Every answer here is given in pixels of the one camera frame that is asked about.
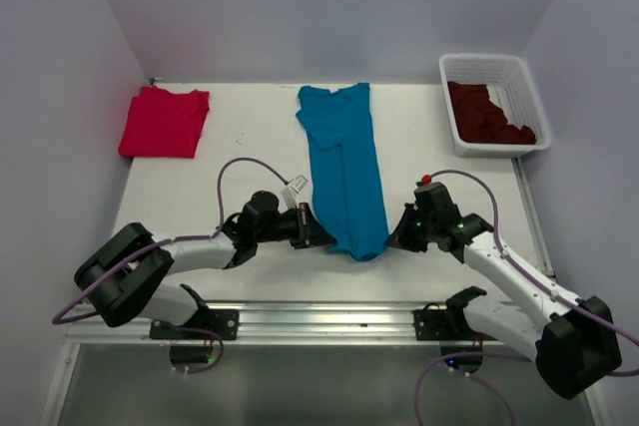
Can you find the aluminium mounting rail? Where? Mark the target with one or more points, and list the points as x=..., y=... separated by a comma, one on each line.
x=333, y=323

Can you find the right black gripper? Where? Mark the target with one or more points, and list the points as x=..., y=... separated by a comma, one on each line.
x=400, y=237

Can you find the blue t shirt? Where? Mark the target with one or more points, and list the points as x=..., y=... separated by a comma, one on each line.
x=347, y=191

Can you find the dark red t shirt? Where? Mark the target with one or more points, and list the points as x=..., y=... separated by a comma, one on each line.
x=479, y=121

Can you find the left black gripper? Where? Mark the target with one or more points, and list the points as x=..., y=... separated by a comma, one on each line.
x=311, y=232

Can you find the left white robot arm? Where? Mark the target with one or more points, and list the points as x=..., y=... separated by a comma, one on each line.
x=124, y=279

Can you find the white plastic basket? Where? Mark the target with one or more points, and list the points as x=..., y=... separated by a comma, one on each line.
x=510, y=87

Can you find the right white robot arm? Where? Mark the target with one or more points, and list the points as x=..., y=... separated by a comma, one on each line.
x=570, y=340

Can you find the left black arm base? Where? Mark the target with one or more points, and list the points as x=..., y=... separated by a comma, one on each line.
x=196, y=332

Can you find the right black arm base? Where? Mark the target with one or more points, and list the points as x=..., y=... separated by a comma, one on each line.
x=445, y=323

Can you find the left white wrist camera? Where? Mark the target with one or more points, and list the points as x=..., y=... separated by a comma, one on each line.
x=292, y=190

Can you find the folded red t shirt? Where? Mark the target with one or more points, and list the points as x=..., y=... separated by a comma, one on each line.
x=162, y=124

